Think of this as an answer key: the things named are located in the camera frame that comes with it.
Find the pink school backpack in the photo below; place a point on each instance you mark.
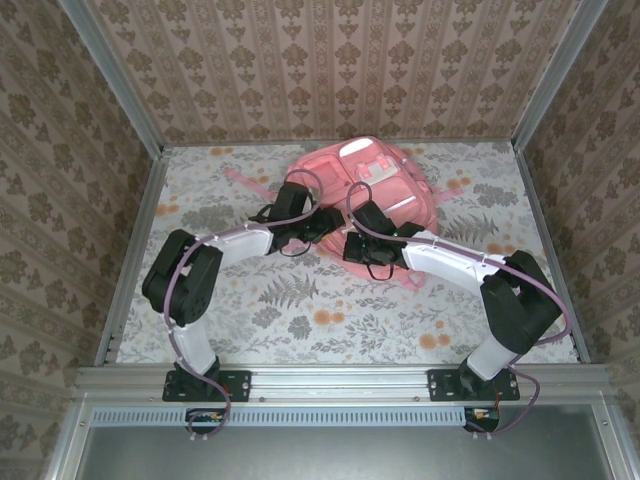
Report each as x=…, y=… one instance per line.
x=400, y=190

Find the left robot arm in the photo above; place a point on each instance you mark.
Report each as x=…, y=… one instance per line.
x=235, y=245

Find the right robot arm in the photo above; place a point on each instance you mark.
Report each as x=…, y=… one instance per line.
x=450, y=260

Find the floral tablecloth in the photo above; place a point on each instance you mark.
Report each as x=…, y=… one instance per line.
x=350, y=340

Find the grey metal panel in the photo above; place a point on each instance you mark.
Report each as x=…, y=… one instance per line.
x=350, y=455

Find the aluminium side rail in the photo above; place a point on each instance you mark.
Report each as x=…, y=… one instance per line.
x=145, y=220
x=542, y=210

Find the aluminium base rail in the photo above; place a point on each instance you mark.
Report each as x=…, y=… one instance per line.
x=340, y=382

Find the aluminium frame post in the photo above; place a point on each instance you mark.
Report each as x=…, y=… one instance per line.
x=115, y=80
x=555, y=75

